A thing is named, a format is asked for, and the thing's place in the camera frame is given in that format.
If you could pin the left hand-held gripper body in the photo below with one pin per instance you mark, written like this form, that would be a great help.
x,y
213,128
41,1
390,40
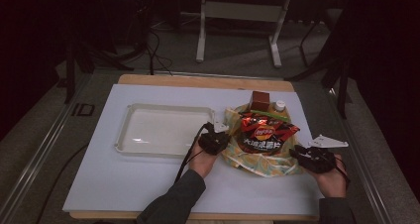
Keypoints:
x,y
211,143

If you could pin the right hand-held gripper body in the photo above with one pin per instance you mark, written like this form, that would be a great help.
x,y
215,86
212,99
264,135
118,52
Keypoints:
x,y
318,161

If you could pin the red black chips bag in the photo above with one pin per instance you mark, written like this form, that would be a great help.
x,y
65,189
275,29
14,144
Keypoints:
x,y
264,134

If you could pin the orange patterned cloth bag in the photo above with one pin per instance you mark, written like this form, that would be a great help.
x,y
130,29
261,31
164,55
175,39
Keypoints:
x,y
261,166

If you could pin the orange drink bottle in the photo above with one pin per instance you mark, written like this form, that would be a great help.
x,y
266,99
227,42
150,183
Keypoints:
x,y
280,105

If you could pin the brown box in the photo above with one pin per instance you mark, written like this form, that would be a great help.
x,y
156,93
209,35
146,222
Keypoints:
x,y
260,100

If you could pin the white plastic tray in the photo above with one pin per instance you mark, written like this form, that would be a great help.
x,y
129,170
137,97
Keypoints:
x,y
161,131

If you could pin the person's left hand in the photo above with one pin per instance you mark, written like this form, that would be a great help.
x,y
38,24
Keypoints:
x,y
201,163

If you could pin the person's right hand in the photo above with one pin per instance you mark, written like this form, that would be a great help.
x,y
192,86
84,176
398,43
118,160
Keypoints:
x,y
332,182

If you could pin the wooden table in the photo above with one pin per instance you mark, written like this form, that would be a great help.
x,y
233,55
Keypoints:
x,y
185,81

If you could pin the black stand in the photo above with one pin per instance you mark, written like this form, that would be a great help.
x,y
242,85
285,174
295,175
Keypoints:
x,y
343,85
71,72

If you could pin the white board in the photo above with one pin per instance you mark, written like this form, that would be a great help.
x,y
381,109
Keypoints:
x,y
132,184

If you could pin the white metal stand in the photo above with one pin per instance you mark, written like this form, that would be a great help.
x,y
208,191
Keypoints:
x,y
244,11

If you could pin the metal rail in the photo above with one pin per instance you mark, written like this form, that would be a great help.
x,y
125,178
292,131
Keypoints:
x,y
363,164
36,161

